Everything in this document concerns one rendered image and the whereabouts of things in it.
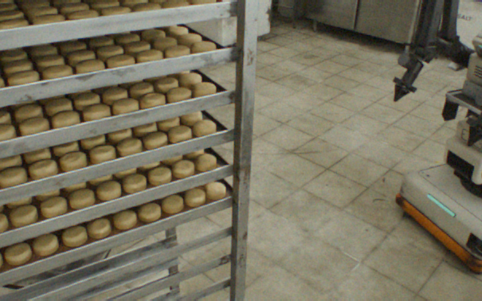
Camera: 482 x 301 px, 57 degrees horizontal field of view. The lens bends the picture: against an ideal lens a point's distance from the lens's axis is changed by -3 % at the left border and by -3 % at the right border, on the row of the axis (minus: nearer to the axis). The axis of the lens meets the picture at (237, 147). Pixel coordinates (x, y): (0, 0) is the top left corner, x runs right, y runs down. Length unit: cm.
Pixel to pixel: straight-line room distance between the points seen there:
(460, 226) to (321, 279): 72
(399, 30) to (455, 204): 313
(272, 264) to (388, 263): 58
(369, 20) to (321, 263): 361
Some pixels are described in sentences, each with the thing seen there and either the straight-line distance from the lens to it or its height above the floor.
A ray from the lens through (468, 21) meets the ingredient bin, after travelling 531.
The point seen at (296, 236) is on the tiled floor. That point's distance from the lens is 247.
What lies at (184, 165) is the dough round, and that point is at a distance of 103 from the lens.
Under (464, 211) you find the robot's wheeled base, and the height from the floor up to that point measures 28.
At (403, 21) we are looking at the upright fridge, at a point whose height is 40.
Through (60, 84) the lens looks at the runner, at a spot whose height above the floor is 133.
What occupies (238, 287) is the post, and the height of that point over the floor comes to 69.
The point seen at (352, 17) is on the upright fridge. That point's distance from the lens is 556.
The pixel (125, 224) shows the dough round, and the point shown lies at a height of 97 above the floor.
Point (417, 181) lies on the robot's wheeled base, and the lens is 260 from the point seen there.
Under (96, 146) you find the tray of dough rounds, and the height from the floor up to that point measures 115.
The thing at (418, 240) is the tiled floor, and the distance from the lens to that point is 263.
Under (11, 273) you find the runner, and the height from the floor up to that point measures 97.
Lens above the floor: 162
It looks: 30 degrees down
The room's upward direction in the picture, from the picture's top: 2 degrees clockwise
